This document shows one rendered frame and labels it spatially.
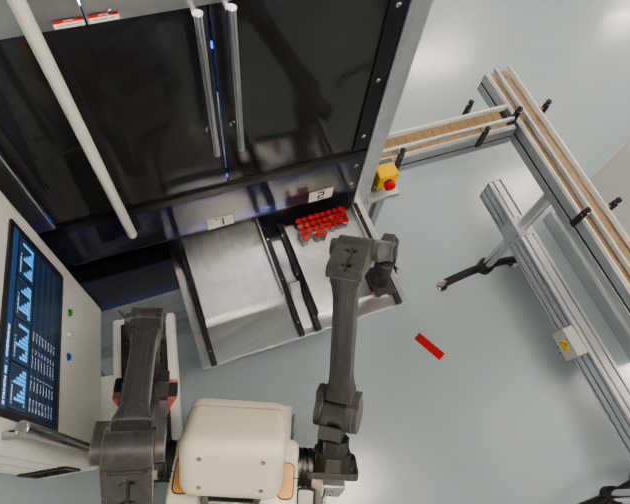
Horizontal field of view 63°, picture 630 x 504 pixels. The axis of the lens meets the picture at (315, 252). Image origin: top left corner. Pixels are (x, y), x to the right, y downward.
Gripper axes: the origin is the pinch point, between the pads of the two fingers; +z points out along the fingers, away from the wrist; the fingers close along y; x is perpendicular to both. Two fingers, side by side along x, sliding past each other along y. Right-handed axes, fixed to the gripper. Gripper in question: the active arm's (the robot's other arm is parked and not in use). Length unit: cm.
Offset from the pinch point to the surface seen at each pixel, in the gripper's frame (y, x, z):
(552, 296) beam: -2, -85, 39
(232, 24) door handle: 13, 36, -92
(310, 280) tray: 12.0, 18.5, 1.4
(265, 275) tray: 17.6, 32.5, 0.6
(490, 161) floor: 105, -128, 75
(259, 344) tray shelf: -4.2, 40.2, 4.4
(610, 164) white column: 47, -141, 24
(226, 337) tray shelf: 0.7, 49.5, 3.7
